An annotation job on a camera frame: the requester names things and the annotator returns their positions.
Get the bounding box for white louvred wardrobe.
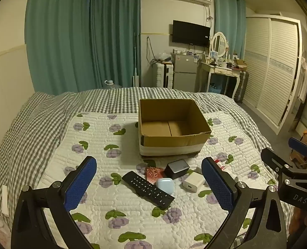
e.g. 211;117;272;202
243;14;303;135

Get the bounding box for silver fridge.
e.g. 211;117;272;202
172;52;199;92

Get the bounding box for white oval mirror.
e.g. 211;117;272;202
210;32;229;57

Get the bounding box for grey power adapter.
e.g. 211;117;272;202
164;160;190;180

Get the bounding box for light blue earbuds case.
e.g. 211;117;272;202
156;178;175;195

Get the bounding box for cardboard box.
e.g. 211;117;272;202
138;99;212;159

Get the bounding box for blue plastic basket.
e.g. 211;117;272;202
208;82;223;93

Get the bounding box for red patterned small box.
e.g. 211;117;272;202
145;166;167;184

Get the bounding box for clear plastic bag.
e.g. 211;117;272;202
156;52;173;63

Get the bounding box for white charger plug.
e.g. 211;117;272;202
183;172;205;193

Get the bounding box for hanging light clothes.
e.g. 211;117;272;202
297;57;307;103

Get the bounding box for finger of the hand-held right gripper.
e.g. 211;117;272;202
288;137;307;167
261;147;307;181

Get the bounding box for grey suitcase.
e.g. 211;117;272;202
233;71;249;103

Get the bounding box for dark wall cable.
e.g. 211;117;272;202
146;37;156;63

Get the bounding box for clear water jug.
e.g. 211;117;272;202
104;80;123;89

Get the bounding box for black wall television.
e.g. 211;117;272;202
172;20;211;48

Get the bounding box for small white red bottle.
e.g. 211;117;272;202
214;159;228;172

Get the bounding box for white dressing table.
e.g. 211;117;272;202
198;57;247;99

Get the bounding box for white suitcase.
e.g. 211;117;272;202
153;62;174;89

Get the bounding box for teal curtain panel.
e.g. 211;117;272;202
25;0;93;95
89;0;141;89
213;0;247;60

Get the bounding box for black remote control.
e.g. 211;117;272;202
122;171;175;210

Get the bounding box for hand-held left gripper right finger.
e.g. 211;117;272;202
201;157;290;249

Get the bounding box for white floral quilt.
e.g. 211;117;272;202
35;110;294;249

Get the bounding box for white flat mop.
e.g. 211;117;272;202
131;32;141;87

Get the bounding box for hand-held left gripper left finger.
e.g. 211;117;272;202
11;156;97;249

